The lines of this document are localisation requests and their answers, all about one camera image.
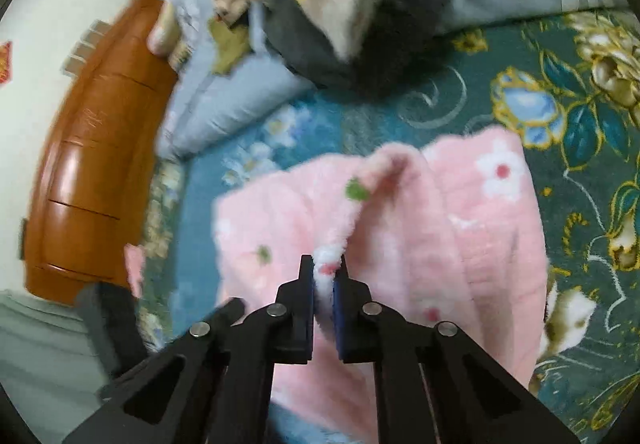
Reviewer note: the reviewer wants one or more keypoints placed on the teal floral bed blanket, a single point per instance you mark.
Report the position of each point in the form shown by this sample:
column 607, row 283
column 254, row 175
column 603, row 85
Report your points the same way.
column 567, row 86

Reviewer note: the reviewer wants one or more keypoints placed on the pink fleece pajama pants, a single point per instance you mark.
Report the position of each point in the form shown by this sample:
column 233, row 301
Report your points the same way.
column 450, row 231

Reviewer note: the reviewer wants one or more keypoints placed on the grey floral duvet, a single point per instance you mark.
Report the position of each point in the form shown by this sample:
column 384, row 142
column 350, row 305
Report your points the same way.
column 204, row 107

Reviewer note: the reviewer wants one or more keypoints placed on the olive green knit garment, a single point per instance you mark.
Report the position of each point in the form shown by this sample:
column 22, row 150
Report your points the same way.
column 232, row 45

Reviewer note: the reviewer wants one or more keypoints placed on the orange wooden headboard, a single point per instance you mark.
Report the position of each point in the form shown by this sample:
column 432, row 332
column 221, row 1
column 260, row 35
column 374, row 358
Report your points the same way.
column 93, row 181

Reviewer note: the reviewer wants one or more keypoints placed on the red paper wall decoration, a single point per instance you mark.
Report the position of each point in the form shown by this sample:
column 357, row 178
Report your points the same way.
column 5, row 62

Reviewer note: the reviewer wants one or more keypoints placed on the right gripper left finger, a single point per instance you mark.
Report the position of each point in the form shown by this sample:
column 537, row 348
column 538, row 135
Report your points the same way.
column 213, row 384

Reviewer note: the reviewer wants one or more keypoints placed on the cream patterned pillow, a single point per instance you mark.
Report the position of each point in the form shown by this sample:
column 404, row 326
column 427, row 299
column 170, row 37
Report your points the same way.
column 166, row 32

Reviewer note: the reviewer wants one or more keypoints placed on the brown patterned small cloth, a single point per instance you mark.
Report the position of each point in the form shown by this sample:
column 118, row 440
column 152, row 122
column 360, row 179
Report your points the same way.
column 230, row 11

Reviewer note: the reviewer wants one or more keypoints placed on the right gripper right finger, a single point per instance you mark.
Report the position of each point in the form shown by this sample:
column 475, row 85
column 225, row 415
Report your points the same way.
column 434, row 385

